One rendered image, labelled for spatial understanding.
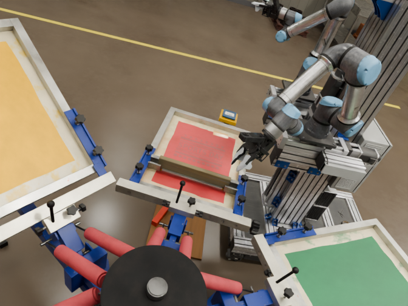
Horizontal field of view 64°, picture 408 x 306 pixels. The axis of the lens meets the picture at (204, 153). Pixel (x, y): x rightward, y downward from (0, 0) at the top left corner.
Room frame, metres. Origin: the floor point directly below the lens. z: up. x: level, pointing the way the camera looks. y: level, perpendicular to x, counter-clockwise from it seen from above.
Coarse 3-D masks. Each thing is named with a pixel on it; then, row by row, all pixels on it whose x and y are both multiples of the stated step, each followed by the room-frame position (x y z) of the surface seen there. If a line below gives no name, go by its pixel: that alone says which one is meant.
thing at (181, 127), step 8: (176, 128) 1.73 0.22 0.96; (184, 128) 1.76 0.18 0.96; (192, 128) 1.79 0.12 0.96; (200, 128) 1.82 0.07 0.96; (176, 136) 1.65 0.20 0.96; (192, 136) 1.70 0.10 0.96; (200, 136) 1.73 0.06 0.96; (168, 144) 1.55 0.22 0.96; (176, 144) 1.57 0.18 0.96; (168, 152) 1.47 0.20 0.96; (184, 160) 1.45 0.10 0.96; (160, 176) 1.27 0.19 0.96; (168, 176) 1.29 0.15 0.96; (176, 176) 1.30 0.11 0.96; (160, 184) 1.21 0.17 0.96; (168, 184) 1.23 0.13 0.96; (176, 184) 1.25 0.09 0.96
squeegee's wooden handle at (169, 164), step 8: (160, 160) 1.29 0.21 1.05; (168, 160) 1.30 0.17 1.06; (176, 160) 1.31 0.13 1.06; (160, 168) 1.29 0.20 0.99; (168, 168) 1.29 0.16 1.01; (176, 168) 1.29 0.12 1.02; (184, 168) 1.29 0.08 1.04; (192, 168) 1.30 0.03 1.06; (200, 168) 1.31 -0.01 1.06; (192, 176) 1.29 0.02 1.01; (200, 176) 1.29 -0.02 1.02; (208, 176) 1.29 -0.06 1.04; (216, 176) 1.30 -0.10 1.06; (224, 176) 1.31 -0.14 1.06; (216, 184) 1.30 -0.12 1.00; (224, 184) 1.30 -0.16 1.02
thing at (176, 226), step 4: (176, 216) 0.97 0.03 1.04; (180, 216) 0.98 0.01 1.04; (184, 216) 0.98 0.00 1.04; (172, 220) 0.94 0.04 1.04; (176, 220) 0.94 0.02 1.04; (180, 220) 0.95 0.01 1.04; (184, 220) 0.96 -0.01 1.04; (172, 224) 0.92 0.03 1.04; (176, 224) 0.93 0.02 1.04; (180, 224) 0.93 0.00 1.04; (184, 224) 0.94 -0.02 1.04; (172, 228) 0.90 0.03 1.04; (176, 228) 0.90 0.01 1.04; (180, 228) 0.91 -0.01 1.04; (168, 232) 0.87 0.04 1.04; (172, 232) 0.88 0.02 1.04; (176, 232) 0.88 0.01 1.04; (180, 232) 0.89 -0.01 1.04; (168, 236) 0.87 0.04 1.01; (176, 236) 0.87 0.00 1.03; (180, 236) 0.87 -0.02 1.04; (176, 240) 0.87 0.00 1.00
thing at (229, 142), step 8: (208, 136) 1.76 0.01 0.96; (216, 136) 1.79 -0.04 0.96; (224, 144) 1.72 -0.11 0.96; (232, 144) 1.75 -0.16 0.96; (232, 152) 1.67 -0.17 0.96; (224, 160) 1.57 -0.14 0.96; (208, 168) 1.45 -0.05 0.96; (224, 168) 1.50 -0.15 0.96; (192, 184) 1.29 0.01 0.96; (200, 184) 1.30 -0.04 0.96; (192, 192) 1.22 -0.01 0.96; (200, 192) 1.24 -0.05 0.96; (208, 192) 1.26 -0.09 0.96; (216, 192) 1.28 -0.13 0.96; (224, 192) 1.30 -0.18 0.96; (216, 200) 1.22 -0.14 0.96
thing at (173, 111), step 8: (168, 112) 1.83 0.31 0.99; (176, 112) 1.87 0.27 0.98; (184, 112) 1.89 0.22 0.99; (168, 120) 1.74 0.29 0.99; (192, 120) 1.87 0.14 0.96; (200, 120) 1.87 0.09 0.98; (208, 120) 1.89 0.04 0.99; (160, 128) 1.63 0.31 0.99; (216, 128) 1.87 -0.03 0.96; (224, 128) 1.87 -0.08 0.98; (232, 128) 1.88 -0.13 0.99; (160, 136) 1.56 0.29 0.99; (152, 144) 1.46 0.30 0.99; (144, 184) 1.14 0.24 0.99; (168, 192) 1.14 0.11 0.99; (176, 192) 1.16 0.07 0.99; (200, 200) 1.16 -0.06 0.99; (224, 208) 1.15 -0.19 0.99; (232, 208) 1.20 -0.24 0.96
